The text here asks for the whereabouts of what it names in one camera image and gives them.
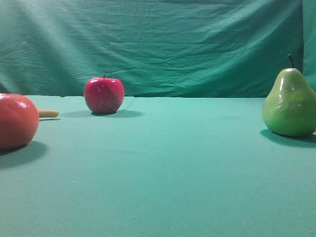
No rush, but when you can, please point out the green backdrop cloth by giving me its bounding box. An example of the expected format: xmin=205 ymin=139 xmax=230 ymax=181
xmin=0 ymin=0 xmax=316 ymax=97

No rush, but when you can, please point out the orange plastic fruit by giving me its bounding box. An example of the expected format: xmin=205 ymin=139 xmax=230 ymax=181
xmin=0 ymin=93 xmax=39 ymax=150

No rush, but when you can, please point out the green table cloth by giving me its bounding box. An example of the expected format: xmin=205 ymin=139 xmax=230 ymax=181
xmin=0 ymin=96 xmax=316 ymax=237

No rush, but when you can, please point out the green plastic pear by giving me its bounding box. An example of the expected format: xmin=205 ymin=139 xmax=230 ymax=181
xmin=262 ymin=54 xmax=316 ymax=137

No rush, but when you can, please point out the red plastic apple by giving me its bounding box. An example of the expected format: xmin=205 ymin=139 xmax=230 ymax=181
xmin=83 ymin=75 xmax=124 ymax=114

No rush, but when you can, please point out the yellow banana tip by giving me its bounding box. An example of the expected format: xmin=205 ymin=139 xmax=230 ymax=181
xmin=38 ymin=110 xmax=59 ymax=118

